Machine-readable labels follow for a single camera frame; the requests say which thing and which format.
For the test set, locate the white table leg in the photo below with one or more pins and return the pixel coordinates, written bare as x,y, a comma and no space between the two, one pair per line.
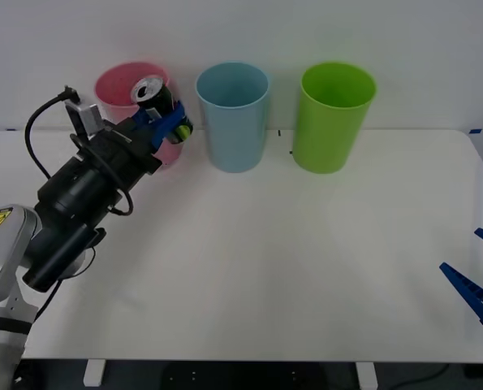
93,373
366,374

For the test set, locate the silver and black left arm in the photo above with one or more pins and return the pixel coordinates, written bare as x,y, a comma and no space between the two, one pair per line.
68,193

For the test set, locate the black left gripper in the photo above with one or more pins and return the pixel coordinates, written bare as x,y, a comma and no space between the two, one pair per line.
123,152

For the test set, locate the pale blue plastic bin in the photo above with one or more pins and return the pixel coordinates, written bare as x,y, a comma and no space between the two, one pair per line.
235,134

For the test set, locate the black drink can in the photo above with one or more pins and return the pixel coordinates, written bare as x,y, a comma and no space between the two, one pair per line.
164,98

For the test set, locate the green plastic bin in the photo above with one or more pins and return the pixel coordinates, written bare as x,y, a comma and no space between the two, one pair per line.
330,134

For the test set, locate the pink plastic bin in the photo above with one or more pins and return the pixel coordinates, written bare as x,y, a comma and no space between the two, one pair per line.
114,87

